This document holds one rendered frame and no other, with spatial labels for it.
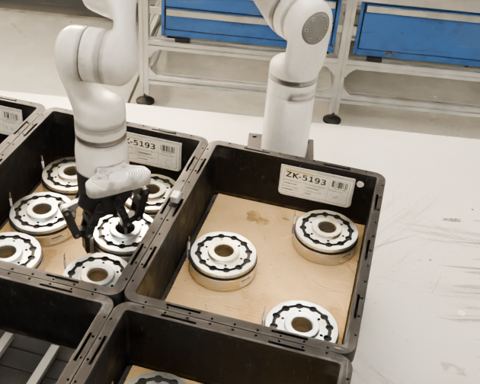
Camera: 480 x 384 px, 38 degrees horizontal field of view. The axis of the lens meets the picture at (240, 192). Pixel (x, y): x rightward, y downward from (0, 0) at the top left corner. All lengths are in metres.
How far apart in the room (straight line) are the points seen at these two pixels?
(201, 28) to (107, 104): 2.06
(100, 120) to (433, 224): 0.78
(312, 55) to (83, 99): 0.48
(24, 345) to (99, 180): 0.24
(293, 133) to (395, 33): 1.68
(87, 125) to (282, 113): 0.48
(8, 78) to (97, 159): 2.46
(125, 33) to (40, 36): 2.90
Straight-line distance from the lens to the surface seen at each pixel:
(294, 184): 1.19
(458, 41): 3.04
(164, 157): 1.24
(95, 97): 0.96
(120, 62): 0.90
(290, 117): 1.33
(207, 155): 1.16
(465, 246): 1.45
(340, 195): 1.19
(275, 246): 1.15
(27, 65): 3.53
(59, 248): 1.14
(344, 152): 1.64
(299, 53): 1.26
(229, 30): 2.98
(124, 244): 1.09
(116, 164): 0.99
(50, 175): 1.25
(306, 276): 1.10
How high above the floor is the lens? 1.58
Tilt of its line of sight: 37 degrees down
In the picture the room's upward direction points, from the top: 5 degrees clockwise
